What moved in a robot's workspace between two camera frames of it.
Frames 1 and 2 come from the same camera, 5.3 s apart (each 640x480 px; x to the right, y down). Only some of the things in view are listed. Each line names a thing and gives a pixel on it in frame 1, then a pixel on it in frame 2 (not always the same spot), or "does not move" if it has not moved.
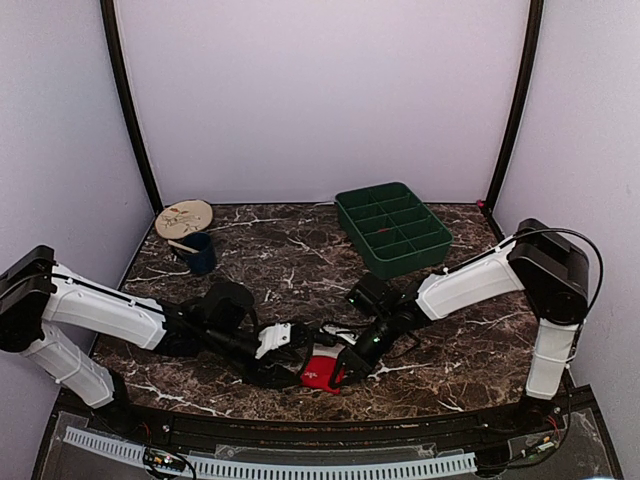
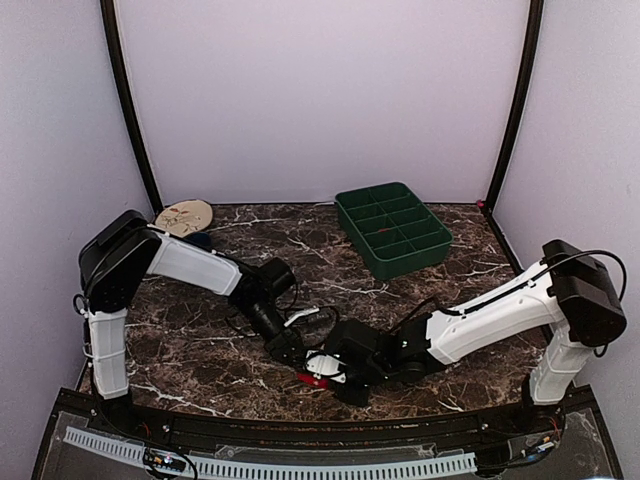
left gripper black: [261, 376] to [282, 343]
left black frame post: [122, 65] does not move
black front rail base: [557, 438] does not move
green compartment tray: [395, 231] does not move
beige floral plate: [183, 217] does not move
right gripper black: [358, 362] to [357, 397]
